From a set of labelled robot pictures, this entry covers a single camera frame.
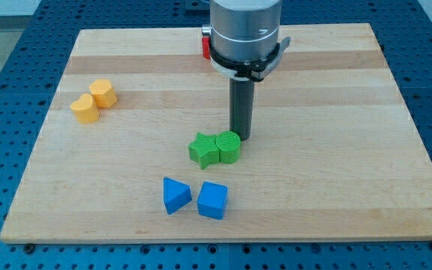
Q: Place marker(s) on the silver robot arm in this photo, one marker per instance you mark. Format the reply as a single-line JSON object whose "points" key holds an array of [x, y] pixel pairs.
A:
{"points": [[243, 37]]}

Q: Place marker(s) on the blue cube block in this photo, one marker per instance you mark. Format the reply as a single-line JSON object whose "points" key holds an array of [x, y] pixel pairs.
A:
{"points": [[212, 200]]}

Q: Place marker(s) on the green cylinder block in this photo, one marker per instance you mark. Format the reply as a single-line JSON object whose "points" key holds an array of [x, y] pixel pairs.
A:
{"points": [[229, 144]]}

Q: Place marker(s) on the green star block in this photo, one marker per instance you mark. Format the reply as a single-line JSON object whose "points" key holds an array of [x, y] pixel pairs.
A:
{"points": [[204, 150]]}

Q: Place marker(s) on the dark grey cylindrical pointer tool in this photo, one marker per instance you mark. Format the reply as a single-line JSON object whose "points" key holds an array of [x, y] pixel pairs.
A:
{"points": [[241, 98]]}

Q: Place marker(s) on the blue triangular prism block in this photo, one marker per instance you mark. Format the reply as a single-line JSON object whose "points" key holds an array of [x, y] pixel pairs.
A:
{"points": [[175, 195]]}

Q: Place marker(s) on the wooden board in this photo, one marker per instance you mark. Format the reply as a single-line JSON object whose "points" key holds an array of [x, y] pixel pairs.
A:
{"points": [[333, 156]]}

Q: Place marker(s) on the yellow pentagon block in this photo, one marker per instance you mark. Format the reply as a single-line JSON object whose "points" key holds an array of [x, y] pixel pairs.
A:
{"points": [[103, 92]]}

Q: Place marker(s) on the yellow heart block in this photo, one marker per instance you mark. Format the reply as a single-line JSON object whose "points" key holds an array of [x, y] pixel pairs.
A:
{"points": [[85, 109]]}

